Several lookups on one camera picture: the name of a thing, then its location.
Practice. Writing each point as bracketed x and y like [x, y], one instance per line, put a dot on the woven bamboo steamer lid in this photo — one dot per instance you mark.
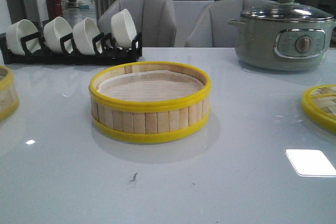
[318, 103]

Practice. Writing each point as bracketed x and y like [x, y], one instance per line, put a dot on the white steamer liner cloth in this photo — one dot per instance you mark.
[150, 86]

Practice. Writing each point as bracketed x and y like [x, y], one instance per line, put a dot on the bamboo steamer basket yellow rims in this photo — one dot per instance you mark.
[150, 122]

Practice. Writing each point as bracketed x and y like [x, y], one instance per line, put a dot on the white bowl right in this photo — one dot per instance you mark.
[123, 28]

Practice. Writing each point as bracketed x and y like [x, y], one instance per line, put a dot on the white bowl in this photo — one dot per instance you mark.
[17, 31]
[53, 31]
[83, 34]
[123, 28]

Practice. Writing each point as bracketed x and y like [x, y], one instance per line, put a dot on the grey chair right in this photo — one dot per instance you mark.
[212, 28]

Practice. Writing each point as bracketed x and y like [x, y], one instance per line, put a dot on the grey chair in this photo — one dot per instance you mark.
[212, 28]
[155, 19]

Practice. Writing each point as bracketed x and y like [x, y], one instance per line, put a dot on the grey chair left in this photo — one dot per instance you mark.
[155, 19]

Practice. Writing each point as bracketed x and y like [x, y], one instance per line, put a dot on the grey electric cooking pot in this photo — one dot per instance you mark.
[281, 45]

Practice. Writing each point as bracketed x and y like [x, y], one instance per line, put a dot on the black bowl rack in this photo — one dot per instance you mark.
[106, 53]

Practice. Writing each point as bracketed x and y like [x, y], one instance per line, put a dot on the red bin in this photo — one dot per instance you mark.
[54, 9]

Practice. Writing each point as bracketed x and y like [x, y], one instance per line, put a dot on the glass pot lid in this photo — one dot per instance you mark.
[289, 11]

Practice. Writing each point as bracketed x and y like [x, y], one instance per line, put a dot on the white bowl far left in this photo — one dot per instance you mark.
[17, 31]

